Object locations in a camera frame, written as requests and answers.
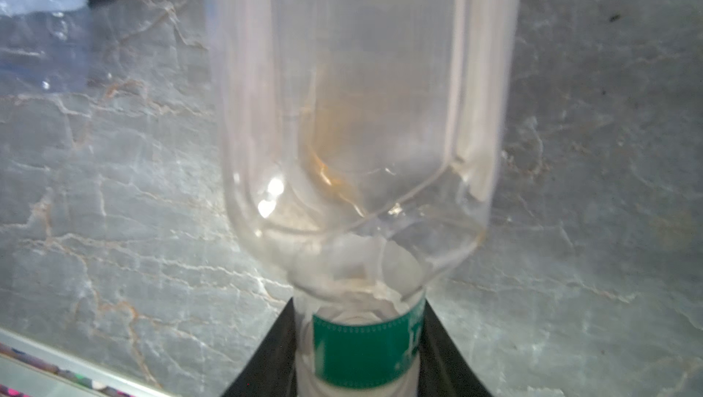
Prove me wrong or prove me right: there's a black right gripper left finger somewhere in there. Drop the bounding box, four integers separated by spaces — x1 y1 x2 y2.
222 299 298 397

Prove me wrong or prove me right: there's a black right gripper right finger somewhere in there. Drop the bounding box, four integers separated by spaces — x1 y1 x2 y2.
419 301 492 397

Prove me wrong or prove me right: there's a clear bottle green neck ring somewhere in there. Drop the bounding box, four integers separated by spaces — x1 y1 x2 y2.
205 0 525 397

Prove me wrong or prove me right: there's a clear bottle colourful label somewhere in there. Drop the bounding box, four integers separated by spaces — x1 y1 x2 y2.
1 0 92 96

